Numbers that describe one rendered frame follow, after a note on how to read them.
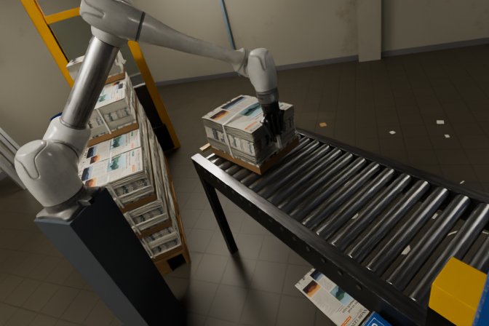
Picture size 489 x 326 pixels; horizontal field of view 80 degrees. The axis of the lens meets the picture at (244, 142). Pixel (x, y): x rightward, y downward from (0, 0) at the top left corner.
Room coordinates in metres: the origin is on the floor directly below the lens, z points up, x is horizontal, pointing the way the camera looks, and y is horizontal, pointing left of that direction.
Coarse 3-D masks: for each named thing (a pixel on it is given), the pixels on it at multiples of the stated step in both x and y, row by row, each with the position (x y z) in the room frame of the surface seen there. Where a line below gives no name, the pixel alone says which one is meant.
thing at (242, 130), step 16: (256, 112) 1.26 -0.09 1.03; (288, 112) 1.22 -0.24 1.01; (240, 128) 1.14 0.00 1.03; (256, 128) 1.10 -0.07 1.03; (288, 128) 1.21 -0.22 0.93; (240, 144) 1.15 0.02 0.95; (256, 144) 1.09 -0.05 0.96; (272, 144) 1.14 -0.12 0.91; (288, 144) 1.20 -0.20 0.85; (256, 160) 1.08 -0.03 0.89
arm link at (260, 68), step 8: (264, 48) 1.13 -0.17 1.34; (256, 56) 1.09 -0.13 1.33; (264, 56) 1.08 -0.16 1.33; (248, 64) 1.12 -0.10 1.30; (256, 64) 1.08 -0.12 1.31; (264, 64) 1.08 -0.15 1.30; (272, 64) 1.09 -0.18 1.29; (248, 72) 1.13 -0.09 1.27; (256, 72) 1.08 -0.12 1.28; (264, 72) 1.07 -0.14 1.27; (272, 72) 1.08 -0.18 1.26; (256, 80) 1.08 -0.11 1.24; (264, 80) 1.07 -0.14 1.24; (272, 80) 1.08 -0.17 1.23; (256, 88) 1.10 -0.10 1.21; (264, 88) 1.08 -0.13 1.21; (272, 88) 1.08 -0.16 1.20
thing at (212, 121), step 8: (240, 96) 1.51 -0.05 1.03; (248, 96) 1.48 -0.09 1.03; (224, 104) 1.46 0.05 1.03; (232, 104) 1.43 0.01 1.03; (240, 104) 1.40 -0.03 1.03; (248, 104) 1.37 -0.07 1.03; (216, 112) 1.38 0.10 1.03; (224, 112) 1.36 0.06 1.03; (232, 112) 1.33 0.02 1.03; (208, 120) 1.33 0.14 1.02; (216, 120) 1.29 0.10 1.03; (224, 120) 1.27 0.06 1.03; (208, 128) 1.35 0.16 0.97; (216, 128) 1.29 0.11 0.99; (208, 136) 1.37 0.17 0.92; (216, 136) 1.31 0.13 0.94; (216, 144) 1.32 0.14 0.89; (224, 144) 1.26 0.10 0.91; (224, 152) 1.28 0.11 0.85
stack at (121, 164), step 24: (144, 120) 2.49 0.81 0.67; (96, 144) 1.88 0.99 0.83; (120, 144) 1.77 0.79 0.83; (144, 144) 1.89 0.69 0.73; (96, 168) 1.54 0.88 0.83; (120, 168) 1.46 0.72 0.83; (144, 168) 1.46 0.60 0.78; (120, 192) 1.35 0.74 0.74; (144, 192) 1.38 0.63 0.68; (168, 192) 1.90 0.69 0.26; (144, 216) 1.37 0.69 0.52; (168, 216) 1.44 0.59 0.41; (144, 240) 1.35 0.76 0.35; (168, 240) 1.37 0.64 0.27; (168, 264) 1.36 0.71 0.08
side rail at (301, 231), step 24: (216, 168) 1.23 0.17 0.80; (240, 192) 1.00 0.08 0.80; (264, 216) 0.86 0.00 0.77; (288, 216) 0.79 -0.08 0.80; (288, 240) 0.74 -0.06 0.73; (312, 240) 0.66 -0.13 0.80; (312, 264) 0.65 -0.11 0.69; (336, 264) 0.55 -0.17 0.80; (360, 264) 0.53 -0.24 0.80; (360, 288) 0.47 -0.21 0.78; (384, 288) 0.44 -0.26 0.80; (384, 312) 0.41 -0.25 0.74; (408, 312) 0.37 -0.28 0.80
